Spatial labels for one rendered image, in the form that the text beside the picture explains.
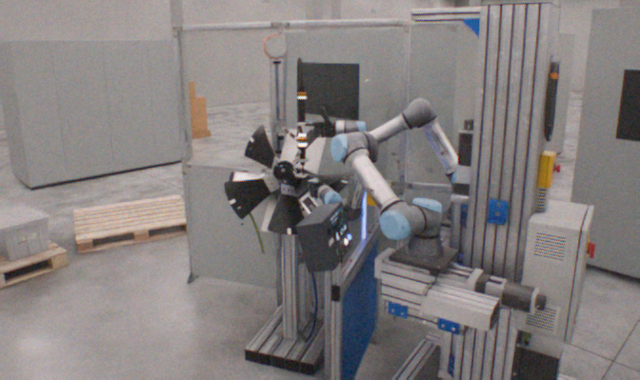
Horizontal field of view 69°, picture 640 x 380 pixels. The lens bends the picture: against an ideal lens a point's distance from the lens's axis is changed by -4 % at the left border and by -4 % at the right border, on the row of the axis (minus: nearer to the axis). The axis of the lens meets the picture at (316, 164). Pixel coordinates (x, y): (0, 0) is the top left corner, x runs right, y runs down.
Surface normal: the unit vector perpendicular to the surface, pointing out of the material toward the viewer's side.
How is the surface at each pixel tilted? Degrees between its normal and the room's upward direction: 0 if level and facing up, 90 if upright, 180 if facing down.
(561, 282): 90
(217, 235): 90
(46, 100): 90
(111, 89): 90
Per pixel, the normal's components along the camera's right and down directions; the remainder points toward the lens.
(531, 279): -0.56, 0.20
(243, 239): -0.33, 0.22
